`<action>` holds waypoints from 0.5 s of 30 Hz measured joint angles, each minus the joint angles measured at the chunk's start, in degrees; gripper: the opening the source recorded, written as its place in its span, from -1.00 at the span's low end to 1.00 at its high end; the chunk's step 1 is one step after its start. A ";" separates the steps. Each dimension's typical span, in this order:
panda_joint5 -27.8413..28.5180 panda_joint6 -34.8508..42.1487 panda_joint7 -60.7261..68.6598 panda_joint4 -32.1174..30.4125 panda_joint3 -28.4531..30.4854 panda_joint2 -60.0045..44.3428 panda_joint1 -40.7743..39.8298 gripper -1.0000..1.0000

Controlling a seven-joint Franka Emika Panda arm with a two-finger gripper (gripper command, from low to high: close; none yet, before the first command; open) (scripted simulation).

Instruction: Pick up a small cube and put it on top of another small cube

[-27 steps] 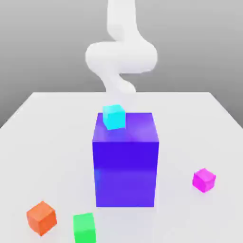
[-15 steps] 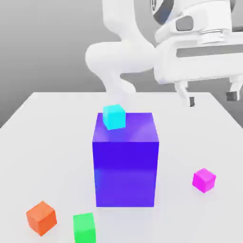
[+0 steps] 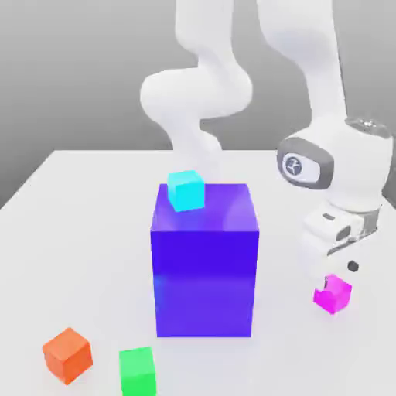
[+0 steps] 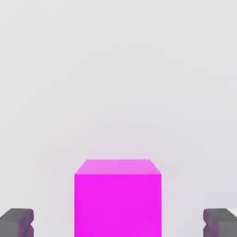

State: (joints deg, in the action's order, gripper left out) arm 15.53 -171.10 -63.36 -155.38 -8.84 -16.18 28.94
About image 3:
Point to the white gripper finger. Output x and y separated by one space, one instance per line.
328 284

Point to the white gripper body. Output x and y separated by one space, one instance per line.
312 253

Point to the small magenta cube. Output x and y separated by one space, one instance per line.
337 297

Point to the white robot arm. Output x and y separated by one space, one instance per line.
198 92

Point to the small cyan cube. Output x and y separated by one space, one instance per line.
187 193

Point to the small green cube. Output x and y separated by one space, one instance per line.
137 372

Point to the small orange cube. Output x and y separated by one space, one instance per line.
66 355

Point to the large purple box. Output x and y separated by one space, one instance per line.
204 278

